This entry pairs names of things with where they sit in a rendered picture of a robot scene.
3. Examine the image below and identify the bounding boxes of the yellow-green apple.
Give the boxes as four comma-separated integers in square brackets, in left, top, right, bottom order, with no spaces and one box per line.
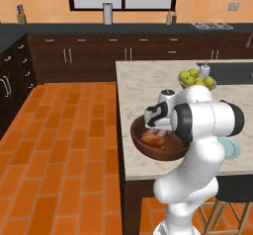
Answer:
[188,67,200,79]
[203,75,216,89]
[194,76,206,86]
[183,75,197,86]
[179,70,192,81]

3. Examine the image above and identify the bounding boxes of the dark sink basin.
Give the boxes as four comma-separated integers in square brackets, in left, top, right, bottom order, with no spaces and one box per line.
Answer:
[196,61,253,86]

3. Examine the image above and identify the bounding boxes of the pink sausage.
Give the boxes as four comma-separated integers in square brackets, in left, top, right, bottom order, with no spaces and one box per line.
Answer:
[153,128,170,138]

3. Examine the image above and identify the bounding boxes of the pale tall bottle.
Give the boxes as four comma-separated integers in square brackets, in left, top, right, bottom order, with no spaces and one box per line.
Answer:
[165,10,173,26]

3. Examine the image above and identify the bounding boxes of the wooden knife block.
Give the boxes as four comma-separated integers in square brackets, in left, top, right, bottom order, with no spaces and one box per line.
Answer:
[16,4,28,26]

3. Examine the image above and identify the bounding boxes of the black seat wooden stool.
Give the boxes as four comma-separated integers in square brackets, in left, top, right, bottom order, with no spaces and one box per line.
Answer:
[197,175,253,235]

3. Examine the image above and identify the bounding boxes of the light blue plate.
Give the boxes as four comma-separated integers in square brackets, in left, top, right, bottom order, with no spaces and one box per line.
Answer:
[216,136,238,160]
[232,137,242,158]

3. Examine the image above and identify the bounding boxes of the grey wall socket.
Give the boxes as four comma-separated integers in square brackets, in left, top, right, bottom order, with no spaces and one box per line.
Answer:
[227,2,240,13]

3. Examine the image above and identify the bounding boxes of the glass fruit bowl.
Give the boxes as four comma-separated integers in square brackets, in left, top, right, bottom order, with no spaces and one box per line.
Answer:
[177,73,218,93]

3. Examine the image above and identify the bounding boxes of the orange-brown bun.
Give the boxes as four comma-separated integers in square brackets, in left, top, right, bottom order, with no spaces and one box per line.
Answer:
[140,131,166,149]

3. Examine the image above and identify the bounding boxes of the dark wood cupboard run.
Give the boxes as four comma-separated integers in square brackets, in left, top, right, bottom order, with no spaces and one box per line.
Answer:
[27,33,253,85]

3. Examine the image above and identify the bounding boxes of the brown wooden bowl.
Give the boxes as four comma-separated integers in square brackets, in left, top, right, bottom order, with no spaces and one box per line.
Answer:
[129,114,191,163]

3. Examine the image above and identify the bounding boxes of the dark cupboard run with drawers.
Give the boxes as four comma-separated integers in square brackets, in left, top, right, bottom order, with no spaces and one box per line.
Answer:
[0,35,38,140]

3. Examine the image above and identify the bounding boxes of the white paper towel roll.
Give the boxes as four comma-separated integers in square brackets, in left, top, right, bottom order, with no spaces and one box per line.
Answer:
[102,2,114,27]

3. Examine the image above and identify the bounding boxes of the speckled grey dish mat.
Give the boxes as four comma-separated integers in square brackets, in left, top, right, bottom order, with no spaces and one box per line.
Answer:
[191,22,234,32]

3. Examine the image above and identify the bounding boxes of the white soap dispenser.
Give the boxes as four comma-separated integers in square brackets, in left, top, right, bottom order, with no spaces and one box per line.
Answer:
[199,60,211,79]

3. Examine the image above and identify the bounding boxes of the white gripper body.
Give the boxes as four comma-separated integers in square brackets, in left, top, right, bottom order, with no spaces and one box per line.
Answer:
[144,114,173,130]

